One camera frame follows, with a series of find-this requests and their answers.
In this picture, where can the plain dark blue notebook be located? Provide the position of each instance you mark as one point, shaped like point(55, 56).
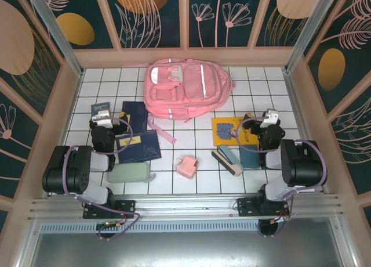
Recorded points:
point(138, 113)

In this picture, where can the yellow illustrated book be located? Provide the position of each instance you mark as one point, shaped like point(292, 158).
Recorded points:
point(224, 132)

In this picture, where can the small dark blue booklet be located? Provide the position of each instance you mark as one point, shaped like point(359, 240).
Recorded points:
point(100, 106)

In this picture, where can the dark blue floral notebook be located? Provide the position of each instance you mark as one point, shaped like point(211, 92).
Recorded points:
point(142, 151)

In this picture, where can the small teal notebook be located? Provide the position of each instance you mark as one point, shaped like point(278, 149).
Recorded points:
point(249, 159)

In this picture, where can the teal and beige stapler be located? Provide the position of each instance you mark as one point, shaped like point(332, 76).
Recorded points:
point(229, 162)

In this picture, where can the pale green pencil case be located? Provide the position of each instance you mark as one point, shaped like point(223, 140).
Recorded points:
point(127, 172)

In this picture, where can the pink student backpack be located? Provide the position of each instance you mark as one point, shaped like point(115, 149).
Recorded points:
point(185, 87)

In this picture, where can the pink power adapter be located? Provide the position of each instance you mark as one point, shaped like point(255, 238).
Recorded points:
point(187, 168)

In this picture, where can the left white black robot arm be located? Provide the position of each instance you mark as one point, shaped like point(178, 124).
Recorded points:
point(66, 174)

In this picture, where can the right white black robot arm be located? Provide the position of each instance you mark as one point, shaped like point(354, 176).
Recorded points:
point(301, 165)

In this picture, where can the right small circuit board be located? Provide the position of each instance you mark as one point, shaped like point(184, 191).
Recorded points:
point(279, 219)

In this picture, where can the small circuit board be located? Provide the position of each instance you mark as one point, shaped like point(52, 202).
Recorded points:
point(110, 225)
point(279, 219)

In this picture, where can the left small circuit board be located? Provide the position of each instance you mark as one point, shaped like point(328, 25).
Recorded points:
point(110, 225)

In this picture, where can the grey metal sheet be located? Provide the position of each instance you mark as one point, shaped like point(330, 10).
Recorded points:
point(185, 249)

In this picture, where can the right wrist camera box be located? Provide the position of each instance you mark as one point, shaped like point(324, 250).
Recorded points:
point(270, 115)

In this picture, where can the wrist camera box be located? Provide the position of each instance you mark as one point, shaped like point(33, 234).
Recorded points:
point(270, 115)
point(102, 118)

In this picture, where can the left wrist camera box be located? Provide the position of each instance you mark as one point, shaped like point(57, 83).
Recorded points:
point(102, 118)

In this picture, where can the aluminium side rail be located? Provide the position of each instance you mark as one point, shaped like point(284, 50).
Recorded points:
point(290, 87)

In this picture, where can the long aluminium mounting rail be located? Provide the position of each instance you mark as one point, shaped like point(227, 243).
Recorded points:
point(185, 204)

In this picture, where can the right aluminium corner post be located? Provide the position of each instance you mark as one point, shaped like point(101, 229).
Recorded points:
point(311, 29)

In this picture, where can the aluminium corner post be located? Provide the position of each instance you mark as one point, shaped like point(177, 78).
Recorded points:
point(311, 29)
point(55, 29)

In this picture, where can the left aluminium corner post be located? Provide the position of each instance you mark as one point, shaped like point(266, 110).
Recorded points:
point(55, 29)

